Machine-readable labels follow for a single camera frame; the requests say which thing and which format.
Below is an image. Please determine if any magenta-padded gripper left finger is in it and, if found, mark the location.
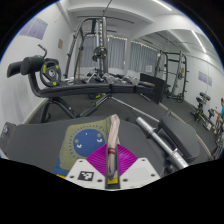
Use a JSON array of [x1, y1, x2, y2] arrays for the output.
[[65, 143, 108, 188]]

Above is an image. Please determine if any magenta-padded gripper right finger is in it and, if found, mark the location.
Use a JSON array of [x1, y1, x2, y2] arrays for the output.
[[118, 143, 161, 189]]

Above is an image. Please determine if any olive and blue printed towel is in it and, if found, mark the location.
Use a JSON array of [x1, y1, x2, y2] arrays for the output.
[[53, 114, 121, 183]]

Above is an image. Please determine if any silver barbell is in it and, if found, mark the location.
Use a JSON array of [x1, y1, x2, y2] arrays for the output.
[[109, 94, 189, 171]]

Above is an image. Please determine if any black padded workout bench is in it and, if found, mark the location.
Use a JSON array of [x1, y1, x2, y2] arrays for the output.
[[0, 116, 168, 178]]

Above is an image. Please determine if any black roller-pad extension bench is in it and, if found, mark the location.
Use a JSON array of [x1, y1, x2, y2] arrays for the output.
[[6, 44, 156, 124]]

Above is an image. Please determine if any black box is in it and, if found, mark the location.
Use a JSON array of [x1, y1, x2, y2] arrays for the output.
[[139, 73, 167, 104]]

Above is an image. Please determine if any group of dumbbells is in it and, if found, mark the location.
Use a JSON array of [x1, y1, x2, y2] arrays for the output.
[[81, 68, 139, 86]]

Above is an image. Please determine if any black yellow exercise machine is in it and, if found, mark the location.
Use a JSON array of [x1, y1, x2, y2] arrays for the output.
[[191, 91, 218, 129]]

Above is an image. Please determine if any black yellow-marked weight plate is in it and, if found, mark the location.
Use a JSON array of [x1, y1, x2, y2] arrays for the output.
[[39, 58, 63, 88], [92, 45, 109, 62]]

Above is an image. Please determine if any person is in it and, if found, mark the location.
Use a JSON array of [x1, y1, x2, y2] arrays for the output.
[[213, 97, 224, 134]]

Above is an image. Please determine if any black squat rack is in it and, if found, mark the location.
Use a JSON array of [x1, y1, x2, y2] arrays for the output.
[[156, 49, 189, 104]]

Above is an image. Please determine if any long ceiling light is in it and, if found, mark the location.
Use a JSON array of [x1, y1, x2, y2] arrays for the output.
[[153, 0, 173, 11], [191, 30, 207, 54]]

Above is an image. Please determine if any small purple wall poster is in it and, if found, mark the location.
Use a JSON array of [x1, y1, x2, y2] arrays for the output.
[[197, 70, 213, 87]]

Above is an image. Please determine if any grey cable weight machine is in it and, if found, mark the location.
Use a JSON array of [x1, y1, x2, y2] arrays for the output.
[[64, 0, 116, 79]]

